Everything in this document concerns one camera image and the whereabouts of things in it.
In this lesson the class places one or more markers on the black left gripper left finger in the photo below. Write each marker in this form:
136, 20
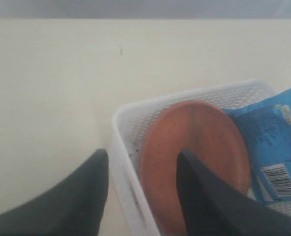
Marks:
74, 207

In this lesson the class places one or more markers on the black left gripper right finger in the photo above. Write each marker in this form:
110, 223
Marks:
211, 207

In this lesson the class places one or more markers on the white perforated plastic basket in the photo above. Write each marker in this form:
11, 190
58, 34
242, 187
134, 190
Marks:
131, 124

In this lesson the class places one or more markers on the brown wooden plate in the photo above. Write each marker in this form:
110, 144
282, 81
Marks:
210, 134

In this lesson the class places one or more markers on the blue chips bag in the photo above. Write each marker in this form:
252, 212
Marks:
266, 128

